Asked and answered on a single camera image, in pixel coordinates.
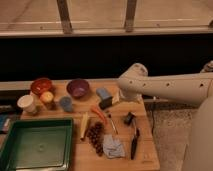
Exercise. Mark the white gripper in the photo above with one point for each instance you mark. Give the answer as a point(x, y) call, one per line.
point(126, 96)

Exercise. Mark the blue sponge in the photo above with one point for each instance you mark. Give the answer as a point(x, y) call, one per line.
point(103, 93)

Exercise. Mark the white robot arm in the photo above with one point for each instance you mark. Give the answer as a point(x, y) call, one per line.
point(195, 89)

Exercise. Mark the purple bowl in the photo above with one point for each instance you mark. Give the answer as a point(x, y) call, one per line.
point(78, 88)

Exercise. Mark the red bowl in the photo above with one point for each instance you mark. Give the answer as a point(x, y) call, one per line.
point(41, 85)

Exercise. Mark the black binder clip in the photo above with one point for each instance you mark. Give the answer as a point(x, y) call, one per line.
point(129, 119)

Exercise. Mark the orange carrot toy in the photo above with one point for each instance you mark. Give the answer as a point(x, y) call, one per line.
point(99, 113)

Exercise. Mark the dark red grape bunch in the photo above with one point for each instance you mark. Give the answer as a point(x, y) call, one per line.
point(95, 137)

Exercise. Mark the blue cup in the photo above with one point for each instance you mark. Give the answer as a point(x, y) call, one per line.
point(66, 104)

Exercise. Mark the crumpled blue cloth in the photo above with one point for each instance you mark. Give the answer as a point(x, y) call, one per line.
point(113, 148)

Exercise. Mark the yellow round fruit toy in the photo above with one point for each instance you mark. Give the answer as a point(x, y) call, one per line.
point(47, 97)

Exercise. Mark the white cup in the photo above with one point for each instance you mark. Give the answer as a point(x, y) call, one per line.
point(27, 104)

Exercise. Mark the green plastic tray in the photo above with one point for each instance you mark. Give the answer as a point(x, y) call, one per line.
point(38, 145)

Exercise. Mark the thin utensil with dark handle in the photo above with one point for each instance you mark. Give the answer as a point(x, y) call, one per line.
point(112, 123)

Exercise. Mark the black handled knife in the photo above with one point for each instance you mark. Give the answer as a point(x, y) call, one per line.
point(134, 142)

